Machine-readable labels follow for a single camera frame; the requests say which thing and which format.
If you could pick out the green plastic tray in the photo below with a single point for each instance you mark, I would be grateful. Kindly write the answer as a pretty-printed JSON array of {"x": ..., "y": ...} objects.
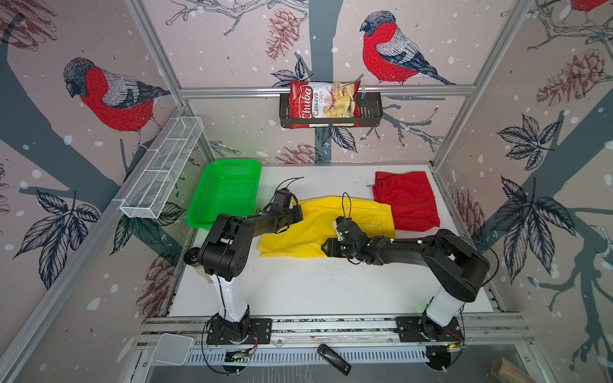
[{"x": 226, "y": 187}]

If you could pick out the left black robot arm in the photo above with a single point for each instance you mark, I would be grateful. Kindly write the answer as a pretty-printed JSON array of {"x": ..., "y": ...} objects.
[{"x": 225, "y": 251}]

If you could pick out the black round lens cap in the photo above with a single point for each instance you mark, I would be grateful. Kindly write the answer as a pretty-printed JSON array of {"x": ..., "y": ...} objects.
[{"x": 192, "y": 257}]

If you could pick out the white wire mesh basket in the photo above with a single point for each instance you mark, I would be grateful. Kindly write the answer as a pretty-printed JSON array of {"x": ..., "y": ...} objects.
[{"x": 154, "y": 185}]

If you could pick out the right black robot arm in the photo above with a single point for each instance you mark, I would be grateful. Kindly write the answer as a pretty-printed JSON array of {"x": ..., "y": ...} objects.
[{"x": 459, "y": 268}]

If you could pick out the black remote-like device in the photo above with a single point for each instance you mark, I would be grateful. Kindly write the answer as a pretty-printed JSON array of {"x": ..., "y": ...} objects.
[{"x": 334, "y": 359}]

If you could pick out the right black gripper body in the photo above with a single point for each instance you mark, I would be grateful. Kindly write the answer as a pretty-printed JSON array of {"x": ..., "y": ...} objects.
[{"x": 339, "y": 250}]

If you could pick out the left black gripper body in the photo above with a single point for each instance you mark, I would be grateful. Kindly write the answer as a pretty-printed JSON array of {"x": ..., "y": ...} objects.
[{"x": 293, "y": 215}]

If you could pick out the yellow shorts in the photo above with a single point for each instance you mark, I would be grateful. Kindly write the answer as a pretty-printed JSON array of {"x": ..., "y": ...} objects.
[{"x": 304, "y": 240}]

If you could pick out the wooden block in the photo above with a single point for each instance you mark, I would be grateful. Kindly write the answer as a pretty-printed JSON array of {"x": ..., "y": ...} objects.
[{"x": 506, "y": 372}]

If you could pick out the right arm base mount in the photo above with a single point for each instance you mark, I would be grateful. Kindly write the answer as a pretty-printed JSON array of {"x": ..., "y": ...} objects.
[{"x": 421, "y": 328}]

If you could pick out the black wall basket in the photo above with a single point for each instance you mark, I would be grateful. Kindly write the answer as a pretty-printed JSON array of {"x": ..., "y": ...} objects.
[{"x": 368, "y": 104}]

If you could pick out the aluminium rail base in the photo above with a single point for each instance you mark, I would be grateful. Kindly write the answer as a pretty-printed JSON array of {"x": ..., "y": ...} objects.
[{"x": 358, "y": 340}]

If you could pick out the red shorts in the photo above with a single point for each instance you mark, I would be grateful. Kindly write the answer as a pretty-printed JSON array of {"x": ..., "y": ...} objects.
[{"x": 411, "y": 198}]

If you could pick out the white square pad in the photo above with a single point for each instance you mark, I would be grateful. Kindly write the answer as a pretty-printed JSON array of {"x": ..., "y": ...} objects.
[{"x": 173, "y": 349}]

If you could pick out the red cassava chips bag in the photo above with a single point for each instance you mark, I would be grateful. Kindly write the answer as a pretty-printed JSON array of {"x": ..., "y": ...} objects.
[{"x": 323, "y": 100}]

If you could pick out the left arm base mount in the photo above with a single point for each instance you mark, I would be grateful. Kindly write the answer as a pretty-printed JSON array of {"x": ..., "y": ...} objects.
[{"x": 248, "y": 331}]

